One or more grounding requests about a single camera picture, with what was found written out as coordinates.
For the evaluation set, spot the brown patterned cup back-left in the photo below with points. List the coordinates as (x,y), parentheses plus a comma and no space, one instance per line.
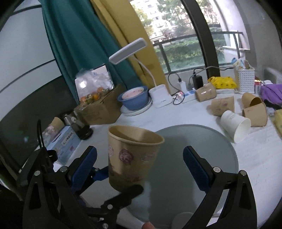
(206,92)

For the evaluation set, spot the plain brown cup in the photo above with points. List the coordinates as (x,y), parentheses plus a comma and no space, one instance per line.
(257,115)
(249,100)

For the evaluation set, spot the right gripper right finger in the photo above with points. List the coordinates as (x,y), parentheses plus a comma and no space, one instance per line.
(239,209)

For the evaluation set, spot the teal curtain left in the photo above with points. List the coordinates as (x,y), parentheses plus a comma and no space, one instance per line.
(79,41)

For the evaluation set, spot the blue tissue box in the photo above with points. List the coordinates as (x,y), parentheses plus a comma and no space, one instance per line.
(65,144)

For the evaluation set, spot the plain brown cup front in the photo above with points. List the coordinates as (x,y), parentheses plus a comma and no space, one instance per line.
(257,115)

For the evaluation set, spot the black power adapter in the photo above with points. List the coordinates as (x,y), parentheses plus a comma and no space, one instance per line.
(197,81)

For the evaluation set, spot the outdoor white ac unit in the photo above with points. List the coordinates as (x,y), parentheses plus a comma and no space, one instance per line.
(273,75)

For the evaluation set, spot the purple cloth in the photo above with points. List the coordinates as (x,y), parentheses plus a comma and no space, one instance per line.
(271,93)

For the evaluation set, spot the blue bowl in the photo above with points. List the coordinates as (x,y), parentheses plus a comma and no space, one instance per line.
(136,102)

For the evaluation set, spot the white plastic basket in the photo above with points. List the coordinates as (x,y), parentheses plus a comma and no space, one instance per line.
(245,80)

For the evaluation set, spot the white power strip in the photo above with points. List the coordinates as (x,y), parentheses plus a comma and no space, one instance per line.
(183,98)

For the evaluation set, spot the yellow curtain left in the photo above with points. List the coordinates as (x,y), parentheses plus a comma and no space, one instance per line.
(121,20)

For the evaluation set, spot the plastic bag of fruit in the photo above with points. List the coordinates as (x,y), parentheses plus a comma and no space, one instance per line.
(89,97)

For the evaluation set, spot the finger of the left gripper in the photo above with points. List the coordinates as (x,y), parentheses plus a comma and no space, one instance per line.
(115,204)
(100,174)

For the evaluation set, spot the plain brown cup back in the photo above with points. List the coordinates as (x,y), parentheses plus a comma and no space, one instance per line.
(249,100)

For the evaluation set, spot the cardboard box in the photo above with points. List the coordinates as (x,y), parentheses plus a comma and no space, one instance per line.
(104,111)

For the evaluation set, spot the brown patterned paper cup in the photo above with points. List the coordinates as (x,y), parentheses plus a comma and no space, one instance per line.
(131,154)

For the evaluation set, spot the white charger plug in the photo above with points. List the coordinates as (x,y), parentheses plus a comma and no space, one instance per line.
(182,85)

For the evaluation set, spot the brown patterned cup front-left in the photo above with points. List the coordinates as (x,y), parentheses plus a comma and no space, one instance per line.
(219,106)

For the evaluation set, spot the yellow snack bag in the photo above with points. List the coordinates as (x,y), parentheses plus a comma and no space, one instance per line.
(222,82)

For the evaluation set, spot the yellow tissue pack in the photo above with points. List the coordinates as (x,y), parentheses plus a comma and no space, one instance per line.
(278,120)

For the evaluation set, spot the round grey mat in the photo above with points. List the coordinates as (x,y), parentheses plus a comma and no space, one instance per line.
(170,188)

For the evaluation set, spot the black window frame post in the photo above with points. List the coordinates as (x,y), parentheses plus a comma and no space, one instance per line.
(204,36)

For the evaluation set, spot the white paper cup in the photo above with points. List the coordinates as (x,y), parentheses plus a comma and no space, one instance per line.
(235,125)

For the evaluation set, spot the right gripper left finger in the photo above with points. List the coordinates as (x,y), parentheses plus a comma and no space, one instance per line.
(51,199)

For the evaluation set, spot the pink bowl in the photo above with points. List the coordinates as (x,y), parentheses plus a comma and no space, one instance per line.
(132,93)

